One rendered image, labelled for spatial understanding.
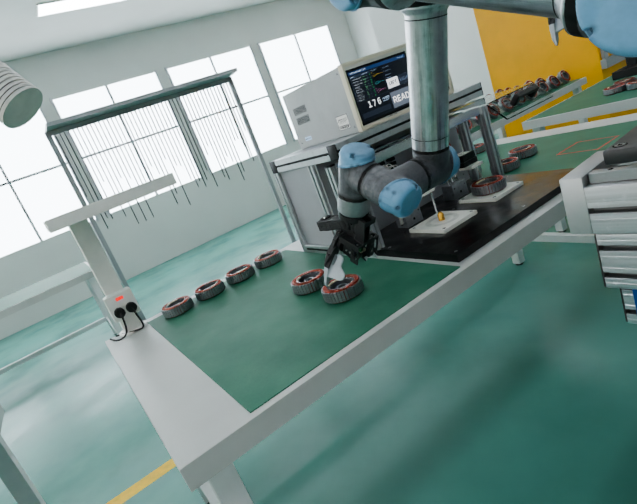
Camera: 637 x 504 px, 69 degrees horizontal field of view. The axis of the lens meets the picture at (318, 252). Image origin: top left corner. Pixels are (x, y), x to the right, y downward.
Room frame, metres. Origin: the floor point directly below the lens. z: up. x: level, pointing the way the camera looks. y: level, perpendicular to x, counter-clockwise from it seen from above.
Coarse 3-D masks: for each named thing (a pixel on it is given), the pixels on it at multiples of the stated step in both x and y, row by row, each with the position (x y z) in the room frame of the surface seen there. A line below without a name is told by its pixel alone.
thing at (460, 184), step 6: (456, 180) 1.61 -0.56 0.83; (462, 180) 1.59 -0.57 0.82; (444, 186) 1.60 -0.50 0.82; (450, 186) 1.57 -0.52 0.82; (456, 186) 1.58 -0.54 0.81; (462, 186) 1.59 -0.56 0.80; (444, 192) 1.60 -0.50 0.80; (450, 192) 1.58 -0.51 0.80; (456, 192) 1.57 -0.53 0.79; (462, 192) 1.59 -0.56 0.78; (444, 198) 1.61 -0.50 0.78; (450, 198) 1.58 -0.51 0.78; (456, 198) 1.57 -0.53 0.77
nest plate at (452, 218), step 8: (432, 216) 1.44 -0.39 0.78; (448, 216) 1.37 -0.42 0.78; (456, 216) 1.34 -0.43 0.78; (464, 216) 1.31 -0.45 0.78; (472, 216) 1.32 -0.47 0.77; (424, 224) 1.39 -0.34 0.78; (432, 224) 1.35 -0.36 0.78; (440, 224) 1.33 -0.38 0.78; (448, 224) 1.30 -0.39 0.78; (456, 224) 1.29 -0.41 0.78; (416, 232) 1.37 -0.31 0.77; (424, 232) 1.34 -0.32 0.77; (432, 232) 1.31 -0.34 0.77; (440, 232) 1.28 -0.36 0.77
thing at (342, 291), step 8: (336, 280) 1.18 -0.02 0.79; (344, 280) 1.18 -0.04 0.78; (352, 280) 1.13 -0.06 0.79; (360, 280) 1.13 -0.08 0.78; (328, 288) 1.15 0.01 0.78; (336, 288) 1.14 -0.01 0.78; (344, 288) 1.10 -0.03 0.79; (352, 288) 1.10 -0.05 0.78; (360, 288) 1.11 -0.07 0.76; (328, 296) 1.11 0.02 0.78; (336, 296) 1.10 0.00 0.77; (344, 296) 1.09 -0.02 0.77; (352, 296) 1.10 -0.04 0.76
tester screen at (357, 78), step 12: (384, 60) 1.52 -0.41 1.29; (396, 60) 1.54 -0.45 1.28; (360, 72) 1.47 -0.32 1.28; (372, 72) 1.49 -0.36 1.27; (384, 72) 1.51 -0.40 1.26; (396, 72) 1.53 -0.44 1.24; (360, 84) 1.46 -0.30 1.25; (372, 84) 1.48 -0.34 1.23; (384, 84) 1.50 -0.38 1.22; (360, 96) 1.45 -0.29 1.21; (372, 96) 1.48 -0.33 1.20; (384, 96) 1.50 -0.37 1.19; (360, 108) 1.45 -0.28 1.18; (372, 108) 1.47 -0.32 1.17; (396, 108) 1.51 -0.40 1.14
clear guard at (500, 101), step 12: (528, 84) 1.47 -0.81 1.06; (492, 96) 1.53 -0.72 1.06; (504, 96) 1.41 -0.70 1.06; (528, 96) 1.42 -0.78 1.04; (540, 96) 1.42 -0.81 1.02; (552, 96) 1.43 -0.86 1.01; (456, 108) 1.59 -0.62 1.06; (468, 108) 1.44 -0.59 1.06; (492, 108) 1.36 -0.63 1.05; (504, 108) 1.36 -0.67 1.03; (516, 108) 1.36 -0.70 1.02; (528, 108) 1.37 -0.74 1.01
